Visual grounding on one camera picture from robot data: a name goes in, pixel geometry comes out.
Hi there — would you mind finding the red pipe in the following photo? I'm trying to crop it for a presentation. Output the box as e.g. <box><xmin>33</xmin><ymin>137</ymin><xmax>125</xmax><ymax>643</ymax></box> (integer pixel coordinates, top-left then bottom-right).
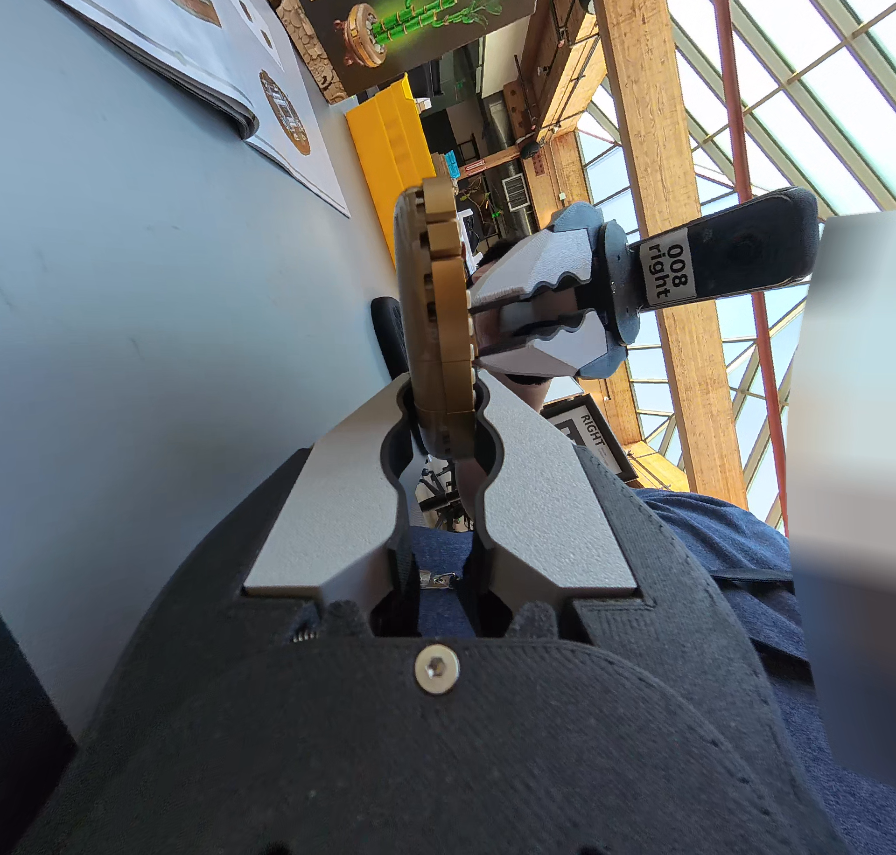
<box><xmin>707</xmin><ymin>0</ymin><xmax>792</xmax><ymax>537</ymax></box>

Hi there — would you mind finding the round gold lego model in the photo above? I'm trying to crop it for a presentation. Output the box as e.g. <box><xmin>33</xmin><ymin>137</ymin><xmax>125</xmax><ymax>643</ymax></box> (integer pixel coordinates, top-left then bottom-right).
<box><xmin>393</xmin><ymin>176</ymin><xmax>480</xmax><ymax>460</ymax></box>

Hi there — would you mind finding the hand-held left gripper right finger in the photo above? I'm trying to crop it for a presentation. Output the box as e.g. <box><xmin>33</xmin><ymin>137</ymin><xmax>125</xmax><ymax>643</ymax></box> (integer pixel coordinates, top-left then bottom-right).
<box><xmin>472</xmin><ymin>368</ymin><xmax>643</xmax><ymax>616</ymax></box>

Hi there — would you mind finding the lego instruction booklet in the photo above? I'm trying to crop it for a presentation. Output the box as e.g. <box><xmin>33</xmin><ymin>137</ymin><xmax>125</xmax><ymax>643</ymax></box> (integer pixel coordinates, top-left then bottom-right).
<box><xmin>0</xmin><ymin>0</ymin><xmax>351</xmax><ymax>219</ymax></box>

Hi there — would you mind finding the lego set box bamboo picture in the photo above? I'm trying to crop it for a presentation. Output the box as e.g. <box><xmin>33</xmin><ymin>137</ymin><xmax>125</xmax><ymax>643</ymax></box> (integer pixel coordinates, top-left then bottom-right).
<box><xmin>245</xmin><ymin>0</ymin><xmax>541</xmax><ymax>106</ymax></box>

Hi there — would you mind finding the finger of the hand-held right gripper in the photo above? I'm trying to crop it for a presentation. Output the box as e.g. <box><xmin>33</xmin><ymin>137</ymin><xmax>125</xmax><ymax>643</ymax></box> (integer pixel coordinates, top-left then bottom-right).
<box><xmin>476</xmin><ymin>309</ymin><xmax>629</xmax><ymax>382</ymax></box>
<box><xmin>468</xmin><ymin>201</ymin><xmax>609</xmax><ymax>313</ymax></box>

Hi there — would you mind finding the yellow plastic bin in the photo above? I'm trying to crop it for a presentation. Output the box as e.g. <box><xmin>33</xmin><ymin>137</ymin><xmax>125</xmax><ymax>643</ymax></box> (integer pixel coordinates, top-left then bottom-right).
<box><xmin>345</xmin><ymin>73</ymin><xmax>438</xmax><ymax>268</ymax></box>

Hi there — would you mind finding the person's right hand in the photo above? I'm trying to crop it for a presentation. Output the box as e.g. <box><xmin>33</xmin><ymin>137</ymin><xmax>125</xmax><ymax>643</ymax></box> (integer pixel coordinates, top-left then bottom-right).
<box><xmin>455</xmin><ymin>448</ymin><xmax>492</xmax><ymax>523</ymax></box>

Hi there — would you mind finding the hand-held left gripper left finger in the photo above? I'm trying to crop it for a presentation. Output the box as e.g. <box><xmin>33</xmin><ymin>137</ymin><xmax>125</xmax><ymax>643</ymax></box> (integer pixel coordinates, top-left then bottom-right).
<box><xmin>244</xmin><ymin>371</ymin><xmax>422</xmax><ymax>618</ymax></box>

